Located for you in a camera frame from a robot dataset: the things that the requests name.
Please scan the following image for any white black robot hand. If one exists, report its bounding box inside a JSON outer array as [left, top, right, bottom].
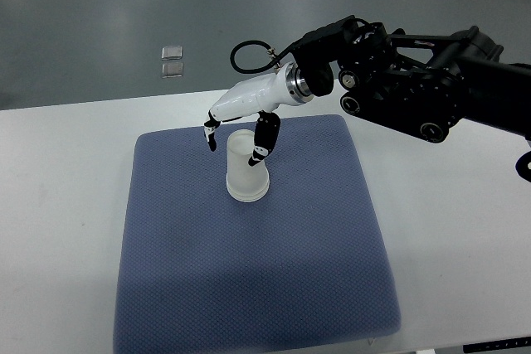
[[204, 62, 314, 167]]

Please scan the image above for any white paper cup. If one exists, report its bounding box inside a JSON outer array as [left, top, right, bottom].
[[226, 129, 270, 193], [227, 188, 269, 203]]

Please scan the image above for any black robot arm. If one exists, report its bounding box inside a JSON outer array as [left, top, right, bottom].
[[288, 16, 530, 143]]

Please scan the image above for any white paper cup on mat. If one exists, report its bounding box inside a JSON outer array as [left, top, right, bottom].
[[227, 188, 269, 203]]

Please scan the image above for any upper metal floor plate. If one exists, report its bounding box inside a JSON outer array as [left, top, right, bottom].
[[161, 45, 183, 60]]

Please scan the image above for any blue textured fabric mat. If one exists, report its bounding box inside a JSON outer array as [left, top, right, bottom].
[[114, 115, 401, 353]]

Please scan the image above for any black table control panel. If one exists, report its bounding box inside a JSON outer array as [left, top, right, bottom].
[[462, 337, 531, 353]]

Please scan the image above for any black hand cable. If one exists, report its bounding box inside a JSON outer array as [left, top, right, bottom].
[[229, 40, 298, 75]]

